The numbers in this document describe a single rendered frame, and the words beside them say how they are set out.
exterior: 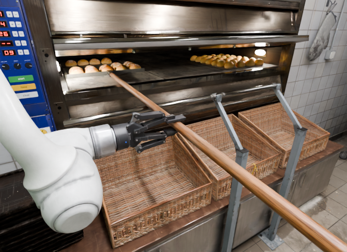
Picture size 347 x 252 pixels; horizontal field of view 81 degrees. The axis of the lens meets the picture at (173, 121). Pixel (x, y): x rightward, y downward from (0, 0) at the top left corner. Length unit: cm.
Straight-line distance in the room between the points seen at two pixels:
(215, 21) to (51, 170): 130
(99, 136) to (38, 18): 72
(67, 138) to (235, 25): 133
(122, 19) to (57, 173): 93
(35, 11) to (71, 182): 88
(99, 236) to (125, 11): 112
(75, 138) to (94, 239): 70
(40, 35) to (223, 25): 106
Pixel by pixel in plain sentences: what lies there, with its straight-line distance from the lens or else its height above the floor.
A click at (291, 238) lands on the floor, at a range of 204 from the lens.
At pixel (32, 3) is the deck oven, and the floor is 158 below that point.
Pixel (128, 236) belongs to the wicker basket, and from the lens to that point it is 108.
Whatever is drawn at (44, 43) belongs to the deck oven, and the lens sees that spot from 115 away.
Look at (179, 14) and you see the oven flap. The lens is 135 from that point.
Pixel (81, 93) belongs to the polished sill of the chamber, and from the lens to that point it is 119.
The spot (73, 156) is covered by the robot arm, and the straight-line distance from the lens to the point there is 42.
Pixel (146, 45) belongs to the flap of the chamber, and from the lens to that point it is 108.
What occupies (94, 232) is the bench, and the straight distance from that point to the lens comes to 119.
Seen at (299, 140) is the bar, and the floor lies 89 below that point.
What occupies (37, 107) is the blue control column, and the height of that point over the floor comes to 114.
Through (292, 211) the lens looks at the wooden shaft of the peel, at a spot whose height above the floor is 120.
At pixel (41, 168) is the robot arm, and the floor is 126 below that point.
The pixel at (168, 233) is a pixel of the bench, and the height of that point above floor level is 58.
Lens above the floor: 147
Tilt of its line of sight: 24 degrees down
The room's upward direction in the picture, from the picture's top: straight up
